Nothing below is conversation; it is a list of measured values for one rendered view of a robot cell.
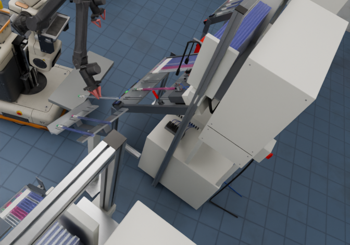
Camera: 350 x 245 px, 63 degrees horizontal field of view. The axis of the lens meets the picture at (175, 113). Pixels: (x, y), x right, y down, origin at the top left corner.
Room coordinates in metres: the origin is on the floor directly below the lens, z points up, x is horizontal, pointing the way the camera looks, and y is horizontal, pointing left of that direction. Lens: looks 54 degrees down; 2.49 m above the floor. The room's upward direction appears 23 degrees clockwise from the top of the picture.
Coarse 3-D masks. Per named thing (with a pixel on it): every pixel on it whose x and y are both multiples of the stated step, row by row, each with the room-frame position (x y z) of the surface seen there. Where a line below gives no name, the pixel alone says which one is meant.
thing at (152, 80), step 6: (168, 72) 1.53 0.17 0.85; (150, 78) 1.48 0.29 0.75; (156, 78) 1.46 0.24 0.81; (162, 78) 1.45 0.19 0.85; (144, 84) 1.40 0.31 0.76; (150, 84) 1.38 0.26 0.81; (156, 84) 1.37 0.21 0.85; (132, 90) 1.32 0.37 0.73; (150, 90) 1.30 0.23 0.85; (132, 96) 1.24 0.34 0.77; (138, 96) 1.23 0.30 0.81; (144, 96) 1.23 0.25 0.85; (126, 102) 1.17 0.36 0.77; (132, 102) 1.15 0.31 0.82; (138, 102) 1.15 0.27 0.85
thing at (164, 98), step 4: (180, 76) 1.42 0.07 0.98; (184, 76) 1.41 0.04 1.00; (180, 80) 1.36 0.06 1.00; (168, 92) 1.22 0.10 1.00; (164, 96) 1.18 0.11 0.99; (164, 100) 1.13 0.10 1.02; (168, 100) 1.12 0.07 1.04; (156, 104) 1.10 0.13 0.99; (164, 104) 1.09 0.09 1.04; (168, 104) 1.08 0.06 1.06; (172, 104) 1.07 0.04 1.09
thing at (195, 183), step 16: (208, 112) 1.50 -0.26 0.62; (160, 128) 1.17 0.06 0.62; (192, 128) 1.28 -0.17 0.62; (160, 144) 1.04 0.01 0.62; (192, 144) 1.15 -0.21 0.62; (144, 160) 1.04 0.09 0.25; (160, 160) 1.01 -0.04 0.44; (176, 160) 0.98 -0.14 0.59; (192, 160) 1.02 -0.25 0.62; (208, 160) 1.07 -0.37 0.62; (224, 160) 1.13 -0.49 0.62; (176, 176) 0.97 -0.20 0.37; (192, 176) 0.94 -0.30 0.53; (208, 176) 0.95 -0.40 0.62; (176, 192) 0.95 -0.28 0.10; (192, 192) 0.92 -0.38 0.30; (208, 192) 0.90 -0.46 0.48
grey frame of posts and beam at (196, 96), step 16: (240, 16) 0.96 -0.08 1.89; (224, 32) 0.97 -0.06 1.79; (224, 48) 0.96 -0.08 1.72; (208, 64) 0.97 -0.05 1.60; (208, 80) 0.96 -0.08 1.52; (160, 96) 1.80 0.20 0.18; (192, 96) 0.97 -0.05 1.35; (192, 112) 0.96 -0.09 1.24; (112, 128) 1.10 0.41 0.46; (176, 144) 0.96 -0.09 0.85; (160, 176) 0.96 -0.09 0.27
